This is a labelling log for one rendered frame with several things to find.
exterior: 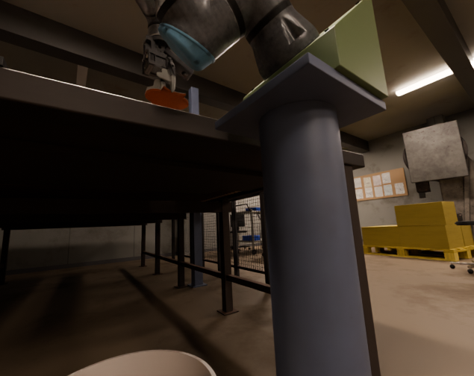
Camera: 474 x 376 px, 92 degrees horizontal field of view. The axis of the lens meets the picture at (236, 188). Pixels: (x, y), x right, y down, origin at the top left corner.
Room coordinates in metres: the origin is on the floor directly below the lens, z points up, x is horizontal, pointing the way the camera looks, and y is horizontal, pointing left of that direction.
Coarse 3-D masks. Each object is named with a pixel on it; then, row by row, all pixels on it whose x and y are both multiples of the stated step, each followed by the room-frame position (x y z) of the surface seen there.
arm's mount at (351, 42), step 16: (368, 0) 0.43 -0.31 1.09; (352, 16) 0.38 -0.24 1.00; (368, 16) 0.42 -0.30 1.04; (336, 32) 0.34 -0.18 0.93; (352, 32) 0.37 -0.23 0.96; (368, 32) 0.41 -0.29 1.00; (304, 48) 0.42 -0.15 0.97; (320, 48) 0.36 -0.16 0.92; (336, 48) 0.34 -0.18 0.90; (352, 48) 0.37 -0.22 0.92; (368, 48) 0.41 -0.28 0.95; (288, 64) 0.42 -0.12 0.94; (336, 64) 0.34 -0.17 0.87; (352, 64) 0.36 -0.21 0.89; (368, 64) 0.40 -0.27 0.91; (352, 80) 0.38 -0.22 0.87; (368, 80) 0.39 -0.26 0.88; (384, 80) 0.44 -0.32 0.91; (384, 96) 0.44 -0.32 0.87
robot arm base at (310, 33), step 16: (288, 0) 0.41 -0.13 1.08; (272, 16) 0.40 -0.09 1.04; (288, 16) 0.41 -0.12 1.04; (256, 32) 0.43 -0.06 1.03; (272, 32) 0.42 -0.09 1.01; (288, 32) 0.42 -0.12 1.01; (304, 32) 0.41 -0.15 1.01; (256, 48) 0.46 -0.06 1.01; (272, 48) 0.43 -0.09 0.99; (288, 48) 0.42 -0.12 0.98; (272, 64) 0.45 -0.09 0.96
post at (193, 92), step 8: (192, 88) 2.65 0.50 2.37; (192, 96) 2.65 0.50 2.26; (192, 104) 2.64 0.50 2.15; (192, 112) 2.64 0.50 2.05; (192, 216) 2.68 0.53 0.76; (200, 216) 2.69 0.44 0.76; (192, 224) 2.68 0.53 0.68; (200, 224) 2.69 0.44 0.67; (192, 232) 2.68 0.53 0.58; (200, 232) 2.69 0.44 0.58; (192, 240) 2.69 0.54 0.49; (200, 240) 2.68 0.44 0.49; (192, 248) 2.69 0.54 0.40; (200, 248) 2.68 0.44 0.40; (192, 256) 2.69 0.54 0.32; (200, 256) 2.68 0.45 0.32; (200, 264) 2.68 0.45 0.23; (192, 272) 2.70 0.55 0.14; (200, 272) 2.68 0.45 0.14; (192, 280) 2.70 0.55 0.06; (200, 280) 2.68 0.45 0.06
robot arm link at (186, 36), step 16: (160, 0) 0.37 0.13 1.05; (176, 0) 0.36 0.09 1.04; (192, 0) 0.37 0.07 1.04; (208, 0) 0.38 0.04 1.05; (224, 0) 0.38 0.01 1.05; (160, 16) 0.39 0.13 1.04; (176, 16) 0.38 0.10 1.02; (192, 16) 0.38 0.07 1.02; (208, 16) 0.39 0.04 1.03; (224, 16) 0.39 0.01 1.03; (160, 32) 0.41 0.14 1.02; (176, 32) 0.39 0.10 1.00; (192, 32) 0.39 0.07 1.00; (208, 32) 0.40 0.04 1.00; (224, 32) 0.41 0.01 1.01; (176, 48) 0.43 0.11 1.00; (192, 48) 0.41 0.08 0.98; (208, 48) 0.42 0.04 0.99; (224, 48) 0.45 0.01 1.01; (192, 64) 0.44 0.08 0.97; (208, 64) 0.46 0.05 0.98
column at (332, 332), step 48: (288, 96) 0.39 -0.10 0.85; (336, 96) 0.40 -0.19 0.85; (288, 144) 0.42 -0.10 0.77; (336, 144) 0.42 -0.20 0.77; (288, 192) 0.42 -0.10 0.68; (336, 192) 0.41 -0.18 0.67; (288, 240) 0.43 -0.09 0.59; (336, 240) 0.41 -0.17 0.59; (288, 288) 0.43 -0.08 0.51; (336, 288) 0.41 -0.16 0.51; (288, 336) 0.44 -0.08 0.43; (336, 336) 0.41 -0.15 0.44
